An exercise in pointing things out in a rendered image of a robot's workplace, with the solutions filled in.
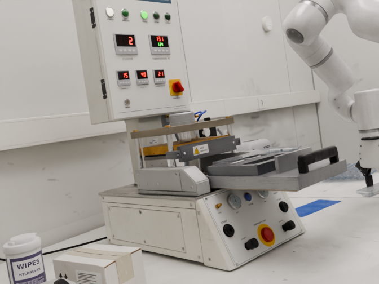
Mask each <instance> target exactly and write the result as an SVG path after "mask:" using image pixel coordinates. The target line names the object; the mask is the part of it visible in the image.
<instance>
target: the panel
mask: <svg viewBox="0 0 379 284"><path fill-rule="evenodd" d="M246 193H250V194H251V195H252V200H251V201H248V200H247V199H246V198H245V194H246ZM232 194H235V195H237V196H239V197H240V199H241V207H240V208H239V209H237V210H233V209H232V208H230V206H229V205H228V202H227V198H228V196H230V195H232ZM203 200H204V202H205V204H206V206H207V208H208V211H209V213H210V215H211V217H212V219H213V222H214V224H215V226H216V227H217V229H218V232H219V234H220V236H221V238H222V241H223V243H224V245H225V247H226V249H227V251H228V253H229V255H230V257H231V260H232V262H233V264H234V266H235V268H237V267H239V266H241V265H243V264H245V263H247V262H249V261H251V260H253V259H254V258H256V257H258V256H260V255H262V254H264V253H265V252H268V251H270V250H271V249H273V248H275V247H277V246H279V245H280V244H282V243H284V242H286V241H288V240H290V239H292V238H294V237H296V236H298V235H299V234H301V233H303V230H302V228H301V226H300V224H299V223H298V221H297V219H296V217H295V215H294V213H293V211H292V209H291V208H290V205H289V203H288V202H287V200H286V198H285V196H284V194H283V193H282V191H268V197H267V198H265V199H261V198H259V197H258V196H257V194H256V191H255V190H224V191H222V192H219V193H216V194H212V195H210V196H207V197H203ZM281 202H286V203H287V204H288V207H289V209H288V211H284V210H282V208H281V206H280V204H281ZM290 220H292V221H293V222H294V223H295V225H296V227H295V228H294V229H292V230H288V231H286V232H285V231H284V230H283V228H282V225H284V224H285V223H286V222H287V221H290ZM227 224H230V225H232V226H233V228H234V230H235V232H234V234H233V235H231V236H229V235H228V234H226V232H225V230H224V228H225V226H226V225H227ZM264 227H268V228H270V229H271V230H272V232H273V234H274V239H273V241H271V242H266V241H265V240H264V239H263V238H262V236H261V230H262V228H264ZM252 238H256V239H257V240H258V243H259V246H258V247H257V248H255V249H253V250H251V249H250V250H247V249H246V248H245V245H244V243H246V242H247V241H248V240H250V239H252Z"/></svg>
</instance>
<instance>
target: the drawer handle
mask: <svg viewBox="0 0 379 284"><path fill-rule="evenodd" d="M327 158H329V161H330V162H339V157H338V150H337V147H336V146H329V147H326V148H322V149H318V150H315V151H312V152H308V153H305V154H301V155H299V156H298V161H297V163H298V171H299V173H308V172H309V167H308V165H310V164H312V163H315V162H319V161H322V160H324V159H327Z"/></svg>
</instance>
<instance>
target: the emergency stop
mask: <svg viewBox="0 0 379 284"><path fill-rule="evenodd" d="M261 236H262V238H263V239H264V240H265V241H266V242H271V241H273V239H274V234H273V232H272V230H271V229H270V228H268V227H264V228H262V230H261Z"/></svg>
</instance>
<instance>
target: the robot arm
mask: <svg viewBox="0 0 379 284"><path fill-rule="evenodd" d="M338 13H343V14H345V15H346V16H347V20H348V24H349V27H350V29H351V31H352V32H353V33H354V34H355V35H356V36H357V37H359V38H362V39H365V40H368V41H372V42H376V43H379V0H299V1H298V3H297V4H296V5H295V6H294V7H293V9H292V10H291V12H290V13H289V14H288V16H287V17H286V18H285V20H284V21H283V24H282V27H283V31H284V33H285V37H286V39H287V42H288V43H289V45H290V47H291V48H292V49H293V50H294V51H295V52H296V53H297V54H298V56H299V57H300V58H301V59H302V60H303V61H304V62H305V63H306V64H307V65H308V66H309V67H310V68H311V69H312V70H313V71H314V72H315V73H316V75H317V76H318V77H319V78H320V79H321V80H322V81H323V82H324V83H325V84H326V85H327V86H328V87H329V91H328V103H329V105H330V107H331V108H332V109H333V110H334V111H335V112H336V114H337V115H338V116H339V117H340V118H341V119H343V120H344V121H345V122H348V123H357V124H358V130H359V137H362V138H361V140H359V160H358V162H357V163H356V165H355V167H356V168H358V169H359V170H360V172H361V173H362V174H363V176H365V183H366V185H367V186H370V185H373V178H372V175H371V169H372V168H379V89H378V88H374V89H369V90H361V91H357V92H355V93H354V99H355V101H353V100H352V99H351V98H350V97H349V95H348V94H347V93H346V90H348V89H349V88H350V87H352V85H353V84H354V82H355V75H354V73H353V71H352V70H351V69H350V68H349V66H348V65H347V64H346V63H345V62H344V61H343V60H342V59H341V57H340V56H339V55H338V53H336V52H335V50H334V49H333V48H332V47H331V46H330V44H329V43H328V42H327V41H326V40H325V39H324V38H323V37H322V36H321V34H320V33H321V31H322V30H323V29H324V28H325V26H326V25H327V24H328V22H329V21H330V19H331V18H332V17H333V15H335V14H338Z"/></svg>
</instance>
